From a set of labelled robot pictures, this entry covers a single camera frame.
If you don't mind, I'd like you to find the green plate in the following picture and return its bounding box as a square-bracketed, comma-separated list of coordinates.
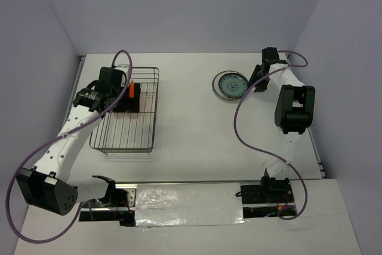
[218, 72, 249, 100]

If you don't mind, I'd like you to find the silver foil tape sheet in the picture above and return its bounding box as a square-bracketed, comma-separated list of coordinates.
[134, 183, 245, 228]

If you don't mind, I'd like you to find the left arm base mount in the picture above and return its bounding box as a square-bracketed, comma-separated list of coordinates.
[79, 184, 137, 227]

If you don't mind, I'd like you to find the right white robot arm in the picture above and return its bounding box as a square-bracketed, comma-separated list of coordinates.
[249, 47, 316, 180]

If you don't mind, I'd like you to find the orange sunburst plate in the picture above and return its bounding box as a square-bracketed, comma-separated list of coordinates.
[211, 70, 244, 102]

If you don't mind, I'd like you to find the grey wire dish rack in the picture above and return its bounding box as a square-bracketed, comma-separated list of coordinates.
[89, 67, 159, 155]

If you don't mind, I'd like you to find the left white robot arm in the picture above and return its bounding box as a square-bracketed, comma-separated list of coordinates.
[16, 67, 132, 216]

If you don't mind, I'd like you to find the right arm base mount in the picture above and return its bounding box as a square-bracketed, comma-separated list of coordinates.
[235, 173, 294, 207]

